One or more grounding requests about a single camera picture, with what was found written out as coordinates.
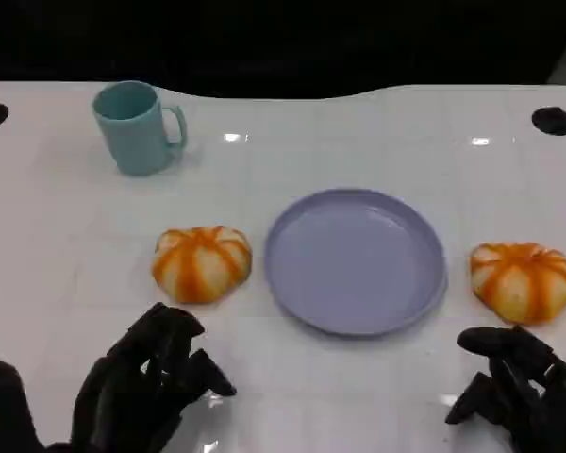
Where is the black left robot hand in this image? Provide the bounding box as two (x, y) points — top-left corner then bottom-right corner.
(69, 301), (238, 453)

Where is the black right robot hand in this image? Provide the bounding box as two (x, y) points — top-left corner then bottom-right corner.
(444, 324), (566, 453)

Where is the orange and white bread roll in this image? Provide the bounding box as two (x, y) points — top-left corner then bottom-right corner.
(469, 242), (566, 327)
(151, 225), (254, 305)

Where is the lilac plate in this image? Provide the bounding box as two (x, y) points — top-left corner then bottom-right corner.
(263, 188), (450, 338)

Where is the pale green mug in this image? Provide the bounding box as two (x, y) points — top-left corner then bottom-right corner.
(92, 80), (189, 177)

